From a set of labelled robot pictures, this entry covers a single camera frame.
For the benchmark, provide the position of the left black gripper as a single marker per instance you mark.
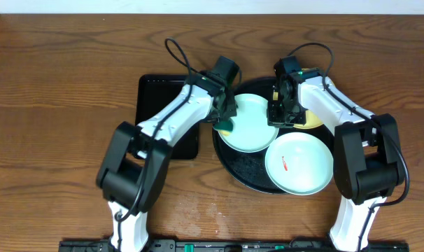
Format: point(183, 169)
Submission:
point(224, 114)

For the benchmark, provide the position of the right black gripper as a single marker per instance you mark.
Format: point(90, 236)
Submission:
point(273, 120)

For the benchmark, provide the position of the green yellow sponge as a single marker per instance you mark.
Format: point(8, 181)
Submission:
point(224, 127)

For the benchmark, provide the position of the yellow plate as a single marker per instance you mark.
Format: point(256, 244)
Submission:
point(312, 121)

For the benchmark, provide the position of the light blue plate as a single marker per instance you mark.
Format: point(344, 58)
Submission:
point(299, 163)
point(251, 132)

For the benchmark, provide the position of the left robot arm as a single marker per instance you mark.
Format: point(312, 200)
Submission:
point(134, 169)

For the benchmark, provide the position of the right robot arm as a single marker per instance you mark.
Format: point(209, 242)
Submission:
point(368, 166)

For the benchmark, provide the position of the black round tray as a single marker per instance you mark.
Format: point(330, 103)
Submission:
point(248, 168)

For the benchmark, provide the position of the black rectangular tray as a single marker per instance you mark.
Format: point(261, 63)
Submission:
point(155, 91)

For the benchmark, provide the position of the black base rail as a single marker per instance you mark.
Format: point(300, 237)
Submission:
point(168, 245)

